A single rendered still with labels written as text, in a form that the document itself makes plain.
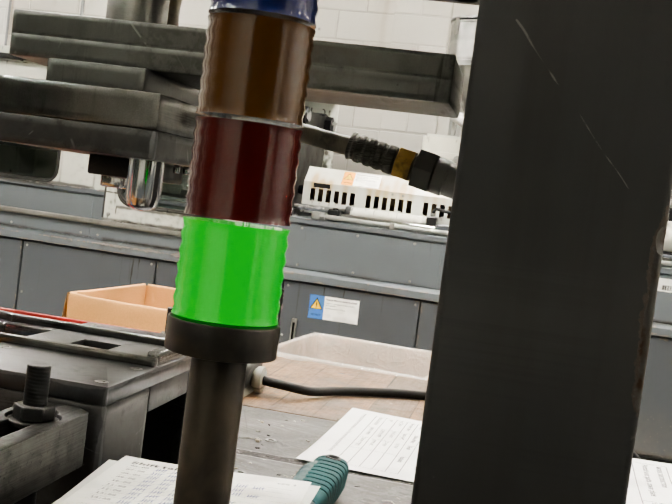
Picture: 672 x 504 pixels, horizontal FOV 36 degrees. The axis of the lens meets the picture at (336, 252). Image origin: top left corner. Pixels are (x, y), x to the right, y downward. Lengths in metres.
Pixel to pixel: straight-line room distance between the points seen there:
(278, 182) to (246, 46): 0.05
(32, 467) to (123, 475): 0.05
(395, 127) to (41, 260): 2.64
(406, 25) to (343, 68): 6.62
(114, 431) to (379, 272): 4.60
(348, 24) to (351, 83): 6.77
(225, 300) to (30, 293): 5.51
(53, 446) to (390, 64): 0.26
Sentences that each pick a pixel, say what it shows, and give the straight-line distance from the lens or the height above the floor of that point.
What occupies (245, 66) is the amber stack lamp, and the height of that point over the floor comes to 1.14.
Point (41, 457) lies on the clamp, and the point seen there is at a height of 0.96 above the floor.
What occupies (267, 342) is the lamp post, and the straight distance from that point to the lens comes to 0.36.
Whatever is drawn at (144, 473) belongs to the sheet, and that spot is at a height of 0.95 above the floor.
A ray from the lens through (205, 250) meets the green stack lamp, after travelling 0.35.
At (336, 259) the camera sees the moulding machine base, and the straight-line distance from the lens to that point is 5.19.
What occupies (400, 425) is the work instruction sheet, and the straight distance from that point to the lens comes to 0.94.
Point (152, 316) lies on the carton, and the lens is 2.97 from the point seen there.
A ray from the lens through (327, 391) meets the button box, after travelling 1.03.
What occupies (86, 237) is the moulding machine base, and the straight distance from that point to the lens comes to 5.68.
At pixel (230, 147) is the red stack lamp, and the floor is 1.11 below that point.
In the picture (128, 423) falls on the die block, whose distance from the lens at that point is 0.59.
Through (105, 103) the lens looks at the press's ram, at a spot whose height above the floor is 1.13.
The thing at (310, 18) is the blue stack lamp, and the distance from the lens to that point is 0.36.
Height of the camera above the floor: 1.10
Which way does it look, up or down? 3 degrees down
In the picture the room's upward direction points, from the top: 8 degrees clockwise
